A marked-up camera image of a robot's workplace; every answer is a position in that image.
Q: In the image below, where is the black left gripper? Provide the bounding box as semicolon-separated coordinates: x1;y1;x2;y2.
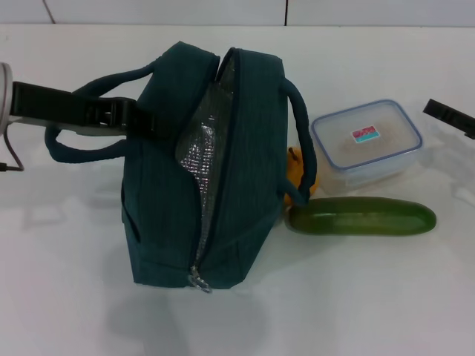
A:
10;81;179;140

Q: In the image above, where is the clear plastic food container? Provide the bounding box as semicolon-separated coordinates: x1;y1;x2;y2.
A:
310;98;424;196

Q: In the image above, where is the dark teal insulated lunch bag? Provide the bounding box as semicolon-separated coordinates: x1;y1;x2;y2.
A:
44;41;320;296

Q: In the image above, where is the green cucumber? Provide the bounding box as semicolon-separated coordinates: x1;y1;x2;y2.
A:
288;196;438;237

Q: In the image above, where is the orange yellow pear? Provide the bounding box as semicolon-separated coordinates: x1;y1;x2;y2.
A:
284;146;321;207

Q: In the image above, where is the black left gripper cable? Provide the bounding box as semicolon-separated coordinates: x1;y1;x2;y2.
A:
0;125;25;174

